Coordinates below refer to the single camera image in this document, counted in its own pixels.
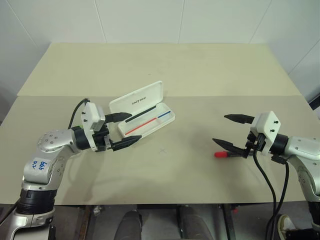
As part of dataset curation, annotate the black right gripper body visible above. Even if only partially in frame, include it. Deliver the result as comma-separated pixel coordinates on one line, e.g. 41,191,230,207
245,131,267,155

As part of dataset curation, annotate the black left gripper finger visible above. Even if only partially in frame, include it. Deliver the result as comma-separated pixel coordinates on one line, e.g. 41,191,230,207
104,112,133,124
111,135,143,152

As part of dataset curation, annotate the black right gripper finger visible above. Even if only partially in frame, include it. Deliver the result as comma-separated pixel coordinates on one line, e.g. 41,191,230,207
212,137,248,159
223,113,256,125

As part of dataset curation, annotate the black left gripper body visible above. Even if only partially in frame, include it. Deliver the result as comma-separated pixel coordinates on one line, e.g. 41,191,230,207
92,124,114,152

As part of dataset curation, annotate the red capped black marker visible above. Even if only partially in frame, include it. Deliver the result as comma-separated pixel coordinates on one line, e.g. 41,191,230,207
214,150,237,159

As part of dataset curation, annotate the white plastic pencil case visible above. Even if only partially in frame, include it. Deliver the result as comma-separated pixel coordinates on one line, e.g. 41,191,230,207
108,80,176,138

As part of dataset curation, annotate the thin red pencil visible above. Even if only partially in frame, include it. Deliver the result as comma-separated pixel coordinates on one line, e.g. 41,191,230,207
124,117,158,137

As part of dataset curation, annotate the thin black pen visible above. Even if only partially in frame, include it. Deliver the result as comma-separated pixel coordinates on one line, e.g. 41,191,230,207
125,105,158,123

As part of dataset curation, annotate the dark rounded shape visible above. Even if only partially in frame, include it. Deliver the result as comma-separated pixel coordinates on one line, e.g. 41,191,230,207
119,209,143,240

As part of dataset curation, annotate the black and white shoe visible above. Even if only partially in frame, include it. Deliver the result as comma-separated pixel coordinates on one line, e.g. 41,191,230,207
277,214,298,240

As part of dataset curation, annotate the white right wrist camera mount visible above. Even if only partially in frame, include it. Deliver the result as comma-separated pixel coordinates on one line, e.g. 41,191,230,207
249,110,282,157

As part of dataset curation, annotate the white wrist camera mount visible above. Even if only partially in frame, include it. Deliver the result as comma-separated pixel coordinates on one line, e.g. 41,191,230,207
249,110,282,157
80,101,106,153

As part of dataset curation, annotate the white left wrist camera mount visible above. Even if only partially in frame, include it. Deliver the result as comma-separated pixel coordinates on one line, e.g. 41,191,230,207
80,101,106,153

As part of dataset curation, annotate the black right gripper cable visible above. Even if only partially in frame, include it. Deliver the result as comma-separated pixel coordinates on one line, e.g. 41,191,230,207
252,147,279,240

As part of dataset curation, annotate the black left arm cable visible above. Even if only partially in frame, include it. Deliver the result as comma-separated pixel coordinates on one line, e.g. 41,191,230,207
69,98,90,131

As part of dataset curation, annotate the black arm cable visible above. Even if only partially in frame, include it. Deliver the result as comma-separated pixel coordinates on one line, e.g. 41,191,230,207
69,98,90,131
271,156,291,226

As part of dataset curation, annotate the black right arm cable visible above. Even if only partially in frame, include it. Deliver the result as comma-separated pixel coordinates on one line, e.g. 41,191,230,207
271,156,291,226

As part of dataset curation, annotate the dark object by wall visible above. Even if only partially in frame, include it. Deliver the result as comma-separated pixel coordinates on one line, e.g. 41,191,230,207
308,94,320,114

